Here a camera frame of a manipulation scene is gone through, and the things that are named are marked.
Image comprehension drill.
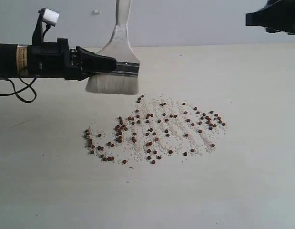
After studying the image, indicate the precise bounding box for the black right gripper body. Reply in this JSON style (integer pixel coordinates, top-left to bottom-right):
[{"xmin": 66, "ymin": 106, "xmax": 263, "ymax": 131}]
[{"xmin": 265, "ymin": 0, "xmax": 295, "ymax": 35}]

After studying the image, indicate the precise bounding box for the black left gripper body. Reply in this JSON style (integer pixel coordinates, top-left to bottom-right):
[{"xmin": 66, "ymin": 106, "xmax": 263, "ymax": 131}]
[{"xmin": 27, "ymin": 38, "xmax": 77, "ymax": 80}]

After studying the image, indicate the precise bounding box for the white wide paint brush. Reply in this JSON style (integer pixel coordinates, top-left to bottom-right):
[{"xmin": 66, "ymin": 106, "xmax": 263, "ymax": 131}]
[{"xmin": 85, "ymin": 0, "xmax": 140, "ymax": 95}]

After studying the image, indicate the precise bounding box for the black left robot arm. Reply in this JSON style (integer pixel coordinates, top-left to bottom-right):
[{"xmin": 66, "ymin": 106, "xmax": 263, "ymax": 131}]
[{"xmin": 0, "ymin": 38, "xmax": 117, "ymax": 81}]

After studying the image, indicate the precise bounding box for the pile of white grains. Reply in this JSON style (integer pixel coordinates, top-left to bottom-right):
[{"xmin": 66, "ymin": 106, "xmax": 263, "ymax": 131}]
[{"xmin": 82, "ymin": 94, "xmax": 228, "ymax": 166}]

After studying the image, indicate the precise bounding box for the black left camera cable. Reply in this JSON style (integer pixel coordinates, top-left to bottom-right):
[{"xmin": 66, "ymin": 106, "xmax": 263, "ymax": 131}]
[{"xmin": 0, "ymin": 25, "xmax": 51, "ymax": 104}]

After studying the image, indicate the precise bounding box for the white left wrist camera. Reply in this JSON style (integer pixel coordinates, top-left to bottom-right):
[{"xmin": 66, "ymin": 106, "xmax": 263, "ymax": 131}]
[{"xmin": 31, "ymin": 7, "xmax": 60, "ymax": 46}]

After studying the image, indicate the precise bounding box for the white wall knob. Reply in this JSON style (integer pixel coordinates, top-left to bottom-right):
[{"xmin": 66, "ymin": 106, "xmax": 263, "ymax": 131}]
[{"xmin": 92, "ymin": 9, "xmax": 101, "ymax": 16}]

